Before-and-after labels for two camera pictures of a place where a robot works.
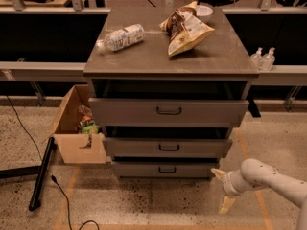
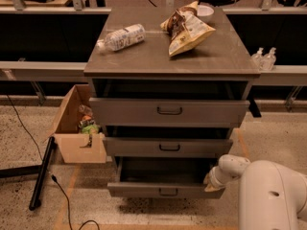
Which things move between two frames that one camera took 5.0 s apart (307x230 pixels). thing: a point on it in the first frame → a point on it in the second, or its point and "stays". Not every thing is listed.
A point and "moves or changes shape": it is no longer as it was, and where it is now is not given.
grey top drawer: [167, 112] stays
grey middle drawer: [166, 148] stays
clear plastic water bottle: [121, 37] stays
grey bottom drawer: [164, 170] moves or changes shape
